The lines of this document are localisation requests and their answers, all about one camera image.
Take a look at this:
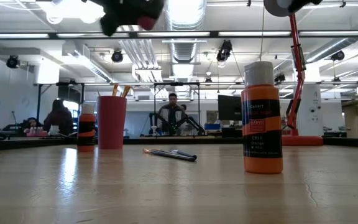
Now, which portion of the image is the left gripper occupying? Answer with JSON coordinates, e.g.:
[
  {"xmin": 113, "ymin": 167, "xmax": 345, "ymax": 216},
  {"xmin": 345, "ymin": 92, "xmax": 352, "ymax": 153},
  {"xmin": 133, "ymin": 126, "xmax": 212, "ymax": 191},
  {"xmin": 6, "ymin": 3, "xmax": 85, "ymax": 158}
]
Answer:
[{"xmin": 85, "ymin": 0, "xmax": 166, "ymax": 37}]

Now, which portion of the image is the red plastic cup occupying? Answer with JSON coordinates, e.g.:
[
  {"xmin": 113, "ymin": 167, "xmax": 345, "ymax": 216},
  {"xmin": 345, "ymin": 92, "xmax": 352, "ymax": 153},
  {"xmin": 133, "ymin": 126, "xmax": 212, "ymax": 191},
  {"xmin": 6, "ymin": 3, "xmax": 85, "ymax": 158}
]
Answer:
[{"xmin": 96, "ymin": 95, "xmax": 127, "ymax": 150}]

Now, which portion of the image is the red orange paint bottle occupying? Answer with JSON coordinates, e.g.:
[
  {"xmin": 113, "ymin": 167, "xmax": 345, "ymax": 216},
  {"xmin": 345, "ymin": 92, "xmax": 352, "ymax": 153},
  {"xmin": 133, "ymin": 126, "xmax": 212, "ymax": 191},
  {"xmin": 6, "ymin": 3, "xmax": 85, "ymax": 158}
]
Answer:
[{"xmin": 76, "ymin": 103, "xmax": 96, "ymax": 153}]

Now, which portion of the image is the black ceiling spotlight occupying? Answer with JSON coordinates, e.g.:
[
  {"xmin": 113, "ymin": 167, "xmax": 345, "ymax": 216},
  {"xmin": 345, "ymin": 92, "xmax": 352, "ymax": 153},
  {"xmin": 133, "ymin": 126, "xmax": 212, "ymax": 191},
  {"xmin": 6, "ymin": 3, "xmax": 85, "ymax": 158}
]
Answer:
[
  {"xmin": 111, "ymin": 49, "xmax": 125, "ymax": 63},
  {"xmin": 6, "ymin": 55, "xmax": 21, "ymax": 69},
  {"xmin": 331, "ymin": 51, "xmax": 346, "ymax": 62},
  {"xmin": 216, "ymin": 39, "xmax": 234, "ymax": 62}
]

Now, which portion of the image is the red desk lamp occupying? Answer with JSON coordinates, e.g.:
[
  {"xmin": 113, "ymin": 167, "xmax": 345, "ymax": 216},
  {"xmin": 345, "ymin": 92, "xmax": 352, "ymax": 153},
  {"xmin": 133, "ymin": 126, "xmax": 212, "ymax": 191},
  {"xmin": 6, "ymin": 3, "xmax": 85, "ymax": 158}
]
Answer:
[{"xmin": 263, "ymin": 0, "xmax": 324, "ymax": 147}]

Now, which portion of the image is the black background monitor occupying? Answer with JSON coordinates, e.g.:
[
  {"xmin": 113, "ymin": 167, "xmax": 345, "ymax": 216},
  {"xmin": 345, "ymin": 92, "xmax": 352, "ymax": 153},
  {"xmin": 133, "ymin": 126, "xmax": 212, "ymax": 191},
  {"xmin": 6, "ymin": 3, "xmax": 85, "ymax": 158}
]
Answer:
[{"xmin": 218, "ymin": 95, "xmax": 243, "ymax": 122}]

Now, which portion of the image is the black paintbrush gold ferrule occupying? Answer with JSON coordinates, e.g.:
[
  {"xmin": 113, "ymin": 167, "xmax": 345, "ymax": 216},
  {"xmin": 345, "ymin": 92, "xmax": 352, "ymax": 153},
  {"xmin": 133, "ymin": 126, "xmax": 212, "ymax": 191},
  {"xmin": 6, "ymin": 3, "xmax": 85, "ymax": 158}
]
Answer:
[{"xmin": 142, "ymin": 147, "xmax": 198, "ymax": 162}]

